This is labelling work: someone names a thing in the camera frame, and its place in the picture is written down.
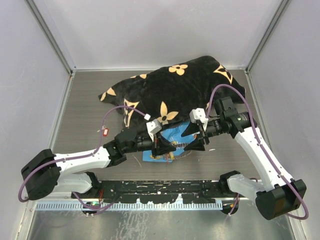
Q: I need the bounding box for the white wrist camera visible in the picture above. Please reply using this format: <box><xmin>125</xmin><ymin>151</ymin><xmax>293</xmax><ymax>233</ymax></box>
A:
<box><xmin>146</xmin><ymin>119</ymin><xmax>162</xmax><ymax>142</ymax></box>
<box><xmin>189</xmin><ymin>108</ymin><xmax>209</xmax><ymax>125</ymax></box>

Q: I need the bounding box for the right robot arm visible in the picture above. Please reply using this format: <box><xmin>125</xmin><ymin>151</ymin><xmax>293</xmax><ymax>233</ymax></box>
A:
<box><xmin>182</xmin><ymin>97</ymin><xmax>307</xmax><ymax>220</ymax></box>

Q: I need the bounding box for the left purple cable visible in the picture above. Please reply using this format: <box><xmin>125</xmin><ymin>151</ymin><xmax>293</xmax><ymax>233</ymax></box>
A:
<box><xmin>18</xmin><ymin>105</ymin><xmax>152</xmax><ymax>216</ymax></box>

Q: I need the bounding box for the large metal keyring with rings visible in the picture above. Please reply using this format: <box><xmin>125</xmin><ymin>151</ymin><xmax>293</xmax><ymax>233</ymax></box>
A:
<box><xmin>162</xmin><ymin>141</ymin><xmax>191</xmax><ymax>163</ymax></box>

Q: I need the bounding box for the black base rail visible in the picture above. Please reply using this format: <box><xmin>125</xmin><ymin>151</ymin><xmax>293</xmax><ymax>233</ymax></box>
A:
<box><xmin>78</xmin><ymin>180</ymin><xmax>237</xmax><ymax>204</ymax></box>

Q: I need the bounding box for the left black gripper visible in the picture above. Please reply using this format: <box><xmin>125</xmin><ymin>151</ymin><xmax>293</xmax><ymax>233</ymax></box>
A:
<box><xmin>123</xmin><ymin>130</ymin><xmax>176</xmax><ymax>158</ymax></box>

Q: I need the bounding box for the white slotted cable duct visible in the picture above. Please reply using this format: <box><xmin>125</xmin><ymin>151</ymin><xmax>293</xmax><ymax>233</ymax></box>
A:
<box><xmin>35</xmin><ymin>200</ymin><xmax>223</xmax><ymax>211</ymax></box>

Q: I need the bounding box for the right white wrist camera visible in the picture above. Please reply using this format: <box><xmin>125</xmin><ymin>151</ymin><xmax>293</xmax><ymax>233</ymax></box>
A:
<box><xmin>189</xmin><ymin>108</ymin><xmax>209</xmax><ymax>125</ymax></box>

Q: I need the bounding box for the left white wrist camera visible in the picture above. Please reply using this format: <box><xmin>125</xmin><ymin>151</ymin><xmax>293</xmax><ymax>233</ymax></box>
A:
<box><xmin>146</xmin><ymin>119</ymin><xmax>162</xmax><ymax>142</ymax></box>

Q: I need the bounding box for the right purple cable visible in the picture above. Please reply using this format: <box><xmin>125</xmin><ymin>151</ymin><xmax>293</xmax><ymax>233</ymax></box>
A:
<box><xmin>205</xmin><ymin>84</ymin><xmax>310</xmax><ymax>221</ymax></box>

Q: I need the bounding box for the blue cartoon print cloth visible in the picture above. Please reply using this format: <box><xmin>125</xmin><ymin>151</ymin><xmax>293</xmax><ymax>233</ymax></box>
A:
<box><xmin>141</xmin><ymin>121</ymin><xmax>198</xmax><ymax>163</ymax></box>

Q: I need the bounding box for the purple cable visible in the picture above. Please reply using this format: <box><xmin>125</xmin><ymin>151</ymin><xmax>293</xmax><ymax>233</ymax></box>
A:
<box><xmin>205</xmin><ymin>84</ymin><xmax>310</xmax><ymax>221</ymax></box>
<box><xmin>18</xmin><ymin>105</ymin><xmax>152</xmax><ymax>216</ymax></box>

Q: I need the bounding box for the black floral plush pillow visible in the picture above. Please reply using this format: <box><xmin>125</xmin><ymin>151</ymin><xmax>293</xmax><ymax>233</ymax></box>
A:
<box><xmin>98</xmin><ymin>55</ymin><xmax>246</xmax><ymax>132</ymax></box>

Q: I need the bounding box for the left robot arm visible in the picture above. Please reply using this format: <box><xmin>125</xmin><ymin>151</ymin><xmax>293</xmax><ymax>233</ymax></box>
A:
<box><xmin>21</xmin><ymin>128</ymin><xmax>176</xmax><ymax>201</ymax></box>

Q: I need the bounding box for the red key tag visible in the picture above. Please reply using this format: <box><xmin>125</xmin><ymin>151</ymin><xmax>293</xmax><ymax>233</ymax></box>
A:
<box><xmin>97</xmin><ymin>125</ymin><xmax>109</xmax><ymax>137</ymax></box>

